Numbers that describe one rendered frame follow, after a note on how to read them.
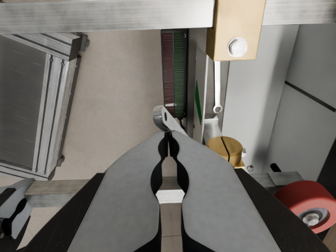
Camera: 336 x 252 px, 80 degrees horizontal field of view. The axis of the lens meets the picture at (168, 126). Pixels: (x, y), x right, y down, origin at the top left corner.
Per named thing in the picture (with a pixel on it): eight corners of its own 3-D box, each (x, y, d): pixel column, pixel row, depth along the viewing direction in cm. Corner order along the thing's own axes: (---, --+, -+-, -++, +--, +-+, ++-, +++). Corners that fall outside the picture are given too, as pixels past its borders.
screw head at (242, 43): (226, 57, 23) (228, 59, 22) (228, 37, 22) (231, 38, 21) (244, 56, 23) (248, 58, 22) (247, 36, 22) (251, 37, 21)
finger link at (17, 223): (7, 180, 36) (-39, 229, 28) (40, 179, 36) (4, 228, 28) (14, 193, 37) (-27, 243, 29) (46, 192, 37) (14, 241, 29)
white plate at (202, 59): (190, 160, 48) (196, 193, 40) (194, 44, 36) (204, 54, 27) (193, 160, 48) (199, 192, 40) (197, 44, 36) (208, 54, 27)
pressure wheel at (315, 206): (247, 182, 39) (276, 241, 29) (255, 148, 35) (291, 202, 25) (289, 180, 39) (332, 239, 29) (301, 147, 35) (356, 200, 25)
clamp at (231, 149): (199, 197, 37) (204, 222, 33) (203, 135, 31) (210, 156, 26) (229, 196, 37) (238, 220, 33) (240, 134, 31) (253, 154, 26)
